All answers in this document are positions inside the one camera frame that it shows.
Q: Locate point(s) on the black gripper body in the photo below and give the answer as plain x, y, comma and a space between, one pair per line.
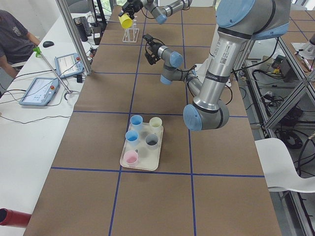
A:
133, 4
154, 49

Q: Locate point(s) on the yellow plastic cup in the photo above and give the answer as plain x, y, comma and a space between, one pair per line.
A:
125, 21

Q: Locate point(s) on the grey plastic cup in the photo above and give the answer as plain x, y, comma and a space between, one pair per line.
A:
151, 141

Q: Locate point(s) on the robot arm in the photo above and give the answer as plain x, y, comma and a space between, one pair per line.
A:
159, 13
238, 22

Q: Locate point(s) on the blue plastic cup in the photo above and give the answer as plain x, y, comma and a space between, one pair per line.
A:
132, 138
136, 122

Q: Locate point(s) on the pale green plastic cup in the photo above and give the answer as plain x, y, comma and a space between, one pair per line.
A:
155, 122

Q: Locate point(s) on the pink plastic cup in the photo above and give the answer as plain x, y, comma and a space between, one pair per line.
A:
131, 158

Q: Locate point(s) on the black computer mouse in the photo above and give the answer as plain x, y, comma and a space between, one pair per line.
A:
47, 44

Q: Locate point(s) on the metal rod stand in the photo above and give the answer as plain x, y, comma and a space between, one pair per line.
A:
39, 54

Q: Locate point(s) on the cream plastic tray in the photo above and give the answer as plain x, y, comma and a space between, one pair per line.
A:
148, 157

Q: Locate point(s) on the teach pendant with red button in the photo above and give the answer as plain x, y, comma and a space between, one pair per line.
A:
40, 92

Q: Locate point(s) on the seated person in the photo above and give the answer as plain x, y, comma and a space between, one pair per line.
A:
16, 43

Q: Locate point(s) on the white chair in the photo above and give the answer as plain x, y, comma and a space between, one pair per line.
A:
278, 168

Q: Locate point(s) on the red cylinder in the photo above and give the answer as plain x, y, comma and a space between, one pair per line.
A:
14, 218

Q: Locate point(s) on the white wire cup rack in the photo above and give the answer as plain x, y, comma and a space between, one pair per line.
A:
131, 34

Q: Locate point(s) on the aluminium frame post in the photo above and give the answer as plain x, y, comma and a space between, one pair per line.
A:
72, 30

